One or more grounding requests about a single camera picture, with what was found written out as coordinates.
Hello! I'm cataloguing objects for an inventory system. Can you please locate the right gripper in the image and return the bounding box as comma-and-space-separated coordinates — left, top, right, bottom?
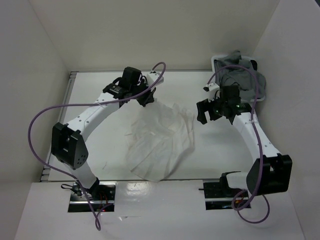
196, 92, 228, 124

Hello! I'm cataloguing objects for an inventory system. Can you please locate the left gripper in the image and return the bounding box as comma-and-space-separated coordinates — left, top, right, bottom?
130, 79, 156, 108

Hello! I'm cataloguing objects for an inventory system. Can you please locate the white pleated skirt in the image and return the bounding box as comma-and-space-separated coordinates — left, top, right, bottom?
125, 101, 195, 182

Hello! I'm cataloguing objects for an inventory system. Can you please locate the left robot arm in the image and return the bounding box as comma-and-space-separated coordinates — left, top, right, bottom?
51, 66, 164, 200

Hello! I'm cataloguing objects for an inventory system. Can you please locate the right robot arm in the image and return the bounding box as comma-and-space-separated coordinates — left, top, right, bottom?
196, 83, 293, 197

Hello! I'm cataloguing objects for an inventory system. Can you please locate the grey skirt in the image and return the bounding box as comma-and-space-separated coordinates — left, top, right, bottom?
214, 49, 267, 99

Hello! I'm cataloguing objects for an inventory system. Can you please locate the white laundry basket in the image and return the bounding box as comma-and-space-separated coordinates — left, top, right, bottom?
211, 53, 266, 103

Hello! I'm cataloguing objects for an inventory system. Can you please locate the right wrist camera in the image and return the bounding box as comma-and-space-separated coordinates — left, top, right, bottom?
203, 83, 220, 94

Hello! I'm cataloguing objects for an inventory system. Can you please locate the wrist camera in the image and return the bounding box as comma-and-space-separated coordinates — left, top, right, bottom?
203, 83, 220, 94
146, 71, 164, 88

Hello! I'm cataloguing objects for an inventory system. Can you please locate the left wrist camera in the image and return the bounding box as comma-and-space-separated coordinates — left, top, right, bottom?
146, 71, 164, 88

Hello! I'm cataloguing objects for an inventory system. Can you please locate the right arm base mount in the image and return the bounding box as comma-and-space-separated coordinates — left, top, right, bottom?
198, 179, 242, 211

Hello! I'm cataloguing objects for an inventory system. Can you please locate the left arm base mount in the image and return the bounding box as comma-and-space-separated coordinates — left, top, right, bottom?
60, 183, 116, 213

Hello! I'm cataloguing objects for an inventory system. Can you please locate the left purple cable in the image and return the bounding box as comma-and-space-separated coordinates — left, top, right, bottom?
27, 62, 167, 231

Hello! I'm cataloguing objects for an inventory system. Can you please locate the purple cable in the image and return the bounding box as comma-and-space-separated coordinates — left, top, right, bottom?
27, 62, 167, 231
206, 64, 270, 224

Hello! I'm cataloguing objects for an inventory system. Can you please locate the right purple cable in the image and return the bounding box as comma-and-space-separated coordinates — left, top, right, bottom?
206, 64, 270, 224

